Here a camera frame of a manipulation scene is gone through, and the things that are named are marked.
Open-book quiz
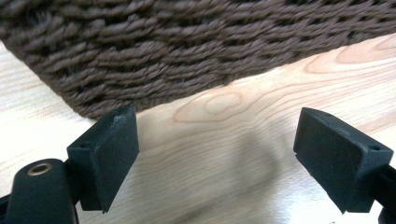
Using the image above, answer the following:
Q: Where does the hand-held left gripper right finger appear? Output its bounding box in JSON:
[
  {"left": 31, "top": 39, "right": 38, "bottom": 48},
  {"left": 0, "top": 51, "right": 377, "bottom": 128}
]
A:
[{"left": 292, "top": 106, "right": 394, "bottom": 215}]

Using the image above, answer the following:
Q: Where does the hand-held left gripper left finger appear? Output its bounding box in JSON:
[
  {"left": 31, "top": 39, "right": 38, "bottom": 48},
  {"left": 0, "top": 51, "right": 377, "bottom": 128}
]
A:
[{"left": 66, "top": 105, "right": 140, "bottom": 215}]

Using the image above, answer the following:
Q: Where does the brown woven basket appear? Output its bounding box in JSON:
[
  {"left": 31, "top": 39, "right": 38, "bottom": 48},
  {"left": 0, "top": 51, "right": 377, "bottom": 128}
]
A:
[{"left": 0, "top": 0, "right": 396, "bottom": 120}]

